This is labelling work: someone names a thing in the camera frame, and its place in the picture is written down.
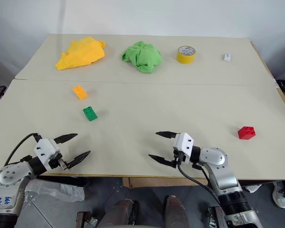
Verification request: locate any yellow tape roll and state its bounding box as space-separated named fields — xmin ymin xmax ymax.
xmin=176 ymin=46 xmax=197 ymax=65

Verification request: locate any red toy brick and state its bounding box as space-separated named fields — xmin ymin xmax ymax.
xmin=237 ymin=125 xmax=257 ymax=141

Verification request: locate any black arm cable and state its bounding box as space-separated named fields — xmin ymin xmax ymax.
xmin=177 ymin=162 xmax=223 ymax=208
xmin=4 ymin=133 xmax=42 ymax=167

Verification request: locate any dark rounded shape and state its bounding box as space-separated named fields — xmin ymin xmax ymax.
xmin=164 ymin=195 xmax=190 ymax=228
xmin=102 ymin=199 xmax=141 ymax=228

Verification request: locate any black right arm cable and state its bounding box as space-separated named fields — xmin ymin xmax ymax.
xmin=177 ymin=162 xmax=223 ymax=208

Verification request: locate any orange toy brick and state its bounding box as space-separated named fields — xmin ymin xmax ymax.
xmin=72 ymin=85 xmax=88 ymax=101

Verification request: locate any clear plastic bag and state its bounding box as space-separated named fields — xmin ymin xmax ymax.
xmin=25 ymin=179 xmax=86 ymax=203

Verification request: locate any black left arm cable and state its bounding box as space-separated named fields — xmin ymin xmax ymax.
xmin=4 ymin=133 xmax=42 ymax=167

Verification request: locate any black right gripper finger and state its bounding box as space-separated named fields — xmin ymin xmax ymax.
xmin=155 ymin=131 xmax=181 ymax=139
xmin=148 ymin=154 xmax=177 ymax=168

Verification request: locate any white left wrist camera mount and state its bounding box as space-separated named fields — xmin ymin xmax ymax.
xmin=33 ymin=138 xmax=61 ymax=165

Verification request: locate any crumpled yellow cloth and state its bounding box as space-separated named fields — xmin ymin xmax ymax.
xmin=55 ymin=36 xmax=107 ymax=71

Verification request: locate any green toy brick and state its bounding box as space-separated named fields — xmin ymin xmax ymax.
xmin=82 ymin=106 xmax=99 ymax=122

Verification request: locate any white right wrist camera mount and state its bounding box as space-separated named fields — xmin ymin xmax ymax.
xmin=172 ymin=132 xmax=195 ymax=163

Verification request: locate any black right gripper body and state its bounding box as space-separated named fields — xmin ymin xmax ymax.
xmin=171 ymin=147 xmax=187 ymax=169

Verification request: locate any crumpled green cloth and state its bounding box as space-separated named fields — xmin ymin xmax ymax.
xmin=120 ymin=41 xmax=162 ymax=74

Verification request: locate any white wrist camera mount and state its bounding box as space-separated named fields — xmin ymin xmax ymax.
xmin=172 ymin=132 xmax=195 ymax=163
xmin=33 ymin=138 xmax=61 ymax=165

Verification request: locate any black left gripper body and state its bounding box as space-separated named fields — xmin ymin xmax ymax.
xmin=47 ymin=152 xmax=70 ymax=171

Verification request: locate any white sneaker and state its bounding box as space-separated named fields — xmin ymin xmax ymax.
xmin=243 ymin=183 xmax=263 ymax=193
xmin=272 ymin=180 xmax=285 ymax=209

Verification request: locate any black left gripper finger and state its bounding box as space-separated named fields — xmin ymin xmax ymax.
xmin=66 ymin=150 xmax=92 ymax=170
xmin=53 ymin=133 xmax=78 ymax=144

